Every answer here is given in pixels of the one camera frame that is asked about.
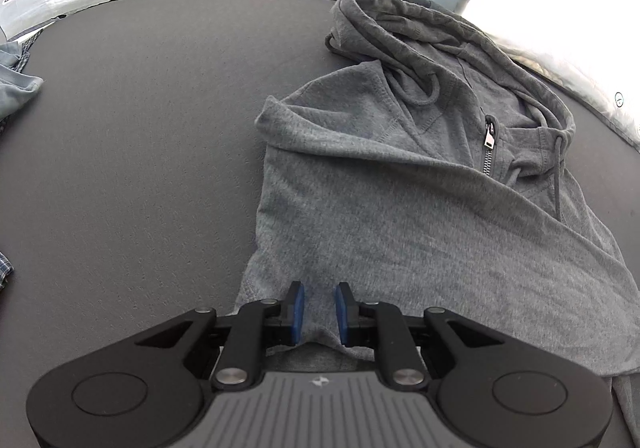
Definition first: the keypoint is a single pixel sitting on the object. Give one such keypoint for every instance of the blue-grey garment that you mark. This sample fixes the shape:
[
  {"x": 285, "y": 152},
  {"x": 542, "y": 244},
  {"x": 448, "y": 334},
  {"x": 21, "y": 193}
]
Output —
[{"x": 15, "y": 87}]

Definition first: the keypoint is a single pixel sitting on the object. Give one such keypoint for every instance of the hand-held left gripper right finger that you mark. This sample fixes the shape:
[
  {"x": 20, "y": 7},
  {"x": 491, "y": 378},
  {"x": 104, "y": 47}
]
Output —
[{"x": 343, "y": 314}]

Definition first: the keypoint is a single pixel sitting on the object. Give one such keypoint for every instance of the plaid cloth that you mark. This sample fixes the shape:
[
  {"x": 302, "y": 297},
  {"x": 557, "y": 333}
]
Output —
[{"x": 5, "y": 273}]

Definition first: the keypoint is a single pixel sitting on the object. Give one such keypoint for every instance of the grey zip hoodie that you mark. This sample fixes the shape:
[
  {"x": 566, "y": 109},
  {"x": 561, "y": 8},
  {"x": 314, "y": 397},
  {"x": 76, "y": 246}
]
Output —
[{"x": 400, "y": 208}]

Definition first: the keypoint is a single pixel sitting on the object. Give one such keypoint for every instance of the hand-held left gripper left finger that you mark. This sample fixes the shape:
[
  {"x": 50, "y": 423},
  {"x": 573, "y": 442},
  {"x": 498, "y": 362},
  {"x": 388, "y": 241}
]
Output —
[{"x": 298, "y": 314}]

